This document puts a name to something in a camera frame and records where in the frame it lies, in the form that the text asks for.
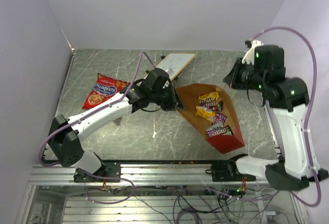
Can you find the red cookie snack bag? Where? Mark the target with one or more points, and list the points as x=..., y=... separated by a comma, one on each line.
x=104, y=88

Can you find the purple m&m's packet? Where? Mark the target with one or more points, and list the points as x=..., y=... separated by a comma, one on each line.
x=218, y=130

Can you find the purple candy packet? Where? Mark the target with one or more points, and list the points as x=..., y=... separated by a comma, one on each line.
x=219, y=118

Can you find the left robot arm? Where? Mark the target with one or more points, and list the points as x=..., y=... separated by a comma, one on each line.
x=67, y=134

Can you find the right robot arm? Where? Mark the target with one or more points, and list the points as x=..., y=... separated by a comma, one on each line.
x=262, y=69

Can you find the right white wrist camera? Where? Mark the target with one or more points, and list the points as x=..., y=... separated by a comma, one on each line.
x=248, y=58

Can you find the red brown paper bag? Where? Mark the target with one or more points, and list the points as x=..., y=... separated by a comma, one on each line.
x=189, y=97

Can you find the yellow m&m's candy packet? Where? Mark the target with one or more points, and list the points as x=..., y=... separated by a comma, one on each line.
x=210, y=97

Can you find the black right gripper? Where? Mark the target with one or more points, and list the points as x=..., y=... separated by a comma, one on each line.
x=232, y=78

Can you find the aluminium mounting rail frame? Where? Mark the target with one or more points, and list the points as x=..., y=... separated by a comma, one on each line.
x=156, y=192

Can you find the small whiteboard with yellow frame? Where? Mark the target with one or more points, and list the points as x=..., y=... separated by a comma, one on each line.
x=174, y=63

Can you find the brown m&m's candy packet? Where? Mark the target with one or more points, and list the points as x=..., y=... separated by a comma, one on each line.
x=216, y=105

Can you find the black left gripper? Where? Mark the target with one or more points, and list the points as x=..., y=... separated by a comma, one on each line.
x=173, y=102

